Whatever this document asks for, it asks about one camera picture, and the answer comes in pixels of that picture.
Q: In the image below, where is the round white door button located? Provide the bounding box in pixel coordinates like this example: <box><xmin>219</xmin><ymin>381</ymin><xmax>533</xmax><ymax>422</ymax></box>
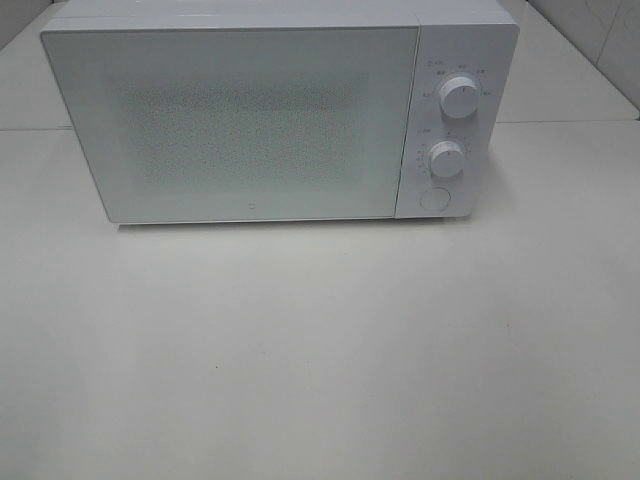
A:
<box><xmin>420</xmin><ymin>187</ymin><xmax>451</xmax><ymax>214</ymax></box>

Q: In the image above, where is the white microwave door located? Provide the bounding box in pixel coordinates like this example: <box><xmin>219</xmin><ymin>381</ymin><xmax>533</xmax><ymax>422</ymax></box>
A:
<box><xmin>42</xmin><ymin>27</ymin><xmax>418</xmax><ymax>224</ymax></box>

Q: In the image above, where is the white microwave oven body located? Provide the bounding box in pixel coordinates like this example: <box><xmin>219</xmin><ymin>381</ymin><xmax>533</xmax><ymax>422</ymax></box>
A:
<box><xmin>40</xmin><ymin>1</ymin><xmax>519</xmax><ymax>223</ymax></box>

